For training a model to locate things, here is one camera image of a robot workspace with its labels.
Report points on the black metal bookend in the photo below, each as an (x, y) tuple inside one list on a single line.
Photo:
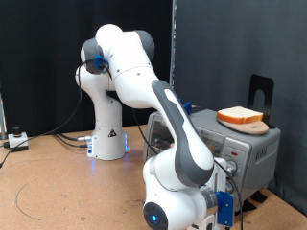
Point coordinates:
[(255, 83)]

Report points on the round wooden board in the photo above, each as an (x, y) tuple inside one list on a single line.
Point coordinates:
[(252, 129)]

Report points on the tall metal frame pole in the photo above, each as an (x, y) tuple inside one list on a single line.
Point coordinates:
[(173, 48)]

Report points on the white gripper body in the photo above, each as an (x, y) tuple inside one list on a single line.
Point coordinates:
[(220, 179)]

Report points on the short metal pole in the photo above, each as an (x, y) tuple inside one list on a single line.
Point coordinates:
[(2, 118)]

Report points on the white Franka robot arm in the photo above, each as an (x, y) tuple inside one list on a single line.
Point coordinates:
[(137, 80)]

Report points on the white box with black button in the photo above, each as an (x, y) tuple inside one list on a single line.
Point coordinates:
[(18, 140)]

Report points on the white bread slice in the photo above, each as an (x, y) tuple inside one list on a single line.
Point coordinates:
[(238, 115)]

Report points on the grey curtain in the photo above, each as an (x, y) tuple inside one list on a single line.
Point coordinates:
[(240, 38)]

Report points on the silver oven knob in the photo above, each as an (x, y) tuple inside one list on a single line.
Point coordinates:
[(233, 166), (229, 187)]

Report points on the silver toaster oven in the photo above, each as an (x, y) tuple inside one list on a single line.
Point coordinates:
[(262, 153)]

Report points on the black curtain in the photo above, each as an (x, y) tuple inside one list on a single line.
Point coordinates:
[(25, 64)]

